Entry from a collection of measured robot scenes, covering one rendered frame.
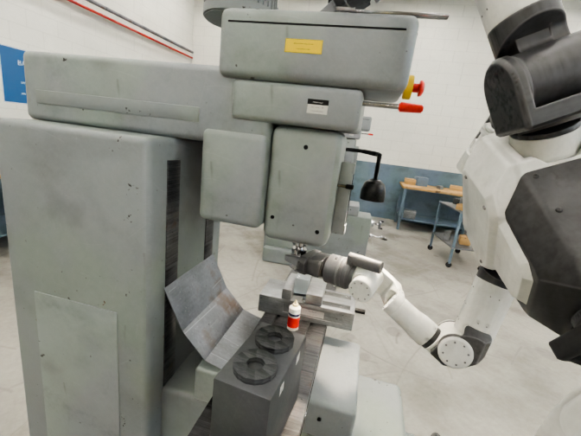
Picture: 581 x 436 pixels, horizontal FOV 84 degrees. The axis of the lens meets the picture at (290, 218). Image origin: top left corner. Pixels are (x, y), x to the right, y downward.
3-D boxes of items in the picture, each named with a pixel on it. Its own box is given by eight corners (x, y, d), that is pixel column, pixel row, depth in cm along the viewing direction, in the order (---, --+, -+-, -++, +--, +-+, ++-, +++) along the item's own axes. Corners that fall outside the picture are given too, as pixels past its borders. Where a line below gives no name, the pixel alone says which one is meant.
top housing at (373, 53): (398, 105, 98) (409, 45, 94) (407, 92, 73) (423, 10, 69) (251, 91, 107) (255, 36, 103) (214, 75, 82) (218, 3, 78)
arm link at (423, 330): (389, 310, 93) (445, 362, 89) (386, 323, 84) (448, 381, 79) (415, 285, 90) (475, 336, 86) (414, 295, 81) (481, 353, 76)
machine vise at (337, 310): (353, 310, 129) (357, 285, 126) (351, 331, 115) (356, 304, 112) (268, 292, 135) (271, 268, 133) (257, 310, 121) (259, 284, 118)
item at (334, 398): (355, 368, 126) (360, 343, 123) (349, 450, 93) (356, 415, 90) (235, 337, 136) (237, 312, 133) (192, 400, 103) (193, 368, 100)
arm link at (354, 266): (346, 278, 100) (382, 290, 94) (330, 294, 91) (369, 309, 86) (349, 245, 96) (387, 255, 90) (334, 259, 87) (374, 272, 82)
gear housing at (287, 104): (360, 135, 101) (366, 101, 99) (357, 132, 78) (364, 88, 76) (258, 123, 108) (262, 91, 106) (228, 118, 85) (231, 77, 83)
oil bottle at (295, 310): (299, 326, 114) (303, 298, 112) (296, 332, 111) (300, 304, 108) (288, 323, 115) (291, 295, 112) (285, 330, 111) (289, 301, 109)
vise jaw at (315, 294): (325, 288, 129) (327, 279, 128) (321, 306, 115) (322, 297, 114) (310, 285, 130) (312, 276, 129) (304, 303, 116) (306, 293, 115)
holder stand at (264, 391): (297, 399, 83) (308, 330, 78) (261, 479, 63) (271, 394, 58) (255, 382, 87) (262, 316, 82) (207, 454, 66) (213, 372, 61)
